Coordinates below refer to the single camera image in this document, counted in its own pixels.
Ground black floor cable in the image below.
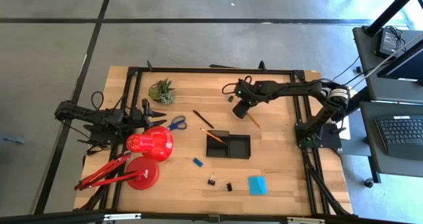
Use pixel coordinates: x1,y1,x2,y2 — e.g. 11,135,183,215
332,55,361,83

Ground black stand pole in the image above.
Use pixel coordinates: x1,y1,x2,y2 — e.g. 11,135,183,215
363,0,423,36

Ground black laptop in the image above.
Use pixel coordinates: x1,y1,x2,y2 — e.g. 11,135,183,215
375,114,423,161

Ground orange pencil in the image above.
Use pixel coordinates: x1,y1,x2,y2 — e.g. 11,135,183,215
247,112,261,130
199,128,229,144

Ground black pen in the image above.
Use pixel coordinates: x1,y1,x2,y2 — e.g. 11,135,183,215
192,110,215,130

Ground blue sticky note pad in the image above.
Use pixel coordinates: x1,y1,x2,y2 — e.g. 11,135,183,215
248,175,268,196

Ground black power adapter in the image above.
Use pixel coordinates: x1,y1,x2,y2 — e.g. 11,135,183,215
376,27,403,58

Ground red desk lamp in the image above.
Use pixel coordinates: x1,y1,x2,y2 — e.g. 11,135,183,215
74,126,175,192

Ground white sheet of paper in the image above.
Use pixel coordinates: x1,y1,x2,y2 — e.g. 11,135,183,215
338,124,351,141

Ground black mesh desk organizer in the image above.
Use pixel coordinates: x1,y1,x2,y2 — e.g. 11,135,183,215
206,130,251,159

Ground black side desk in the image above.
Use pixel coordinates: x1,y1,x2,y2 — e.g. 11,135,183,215
352,25,423,178

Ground black aluminium table frame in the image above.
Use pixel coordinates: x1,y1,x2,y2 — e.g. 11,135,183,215
72,60,354,218

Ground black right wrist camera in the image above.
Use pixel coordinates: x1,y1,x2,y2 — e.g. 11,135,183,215
232,100,251,120

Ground small potted succulent plant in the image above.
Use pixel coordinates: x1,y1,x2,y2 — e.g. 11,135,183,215
147,77,177,105

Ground black computer monitor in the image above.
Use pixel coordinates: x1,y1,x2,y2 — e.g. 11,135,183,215
376,38,423,87

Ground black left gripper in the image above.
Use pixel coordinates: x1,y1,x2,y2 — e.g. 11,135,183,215
131,98,168,131

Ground silver metal bracket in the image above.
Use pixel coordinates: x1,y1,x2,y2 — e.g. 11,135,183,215
104,213,142,221
286,216,327,224

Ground blue-handled scissors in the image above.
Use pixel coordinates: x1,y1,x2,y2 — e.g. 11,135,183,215
167,115,188,131

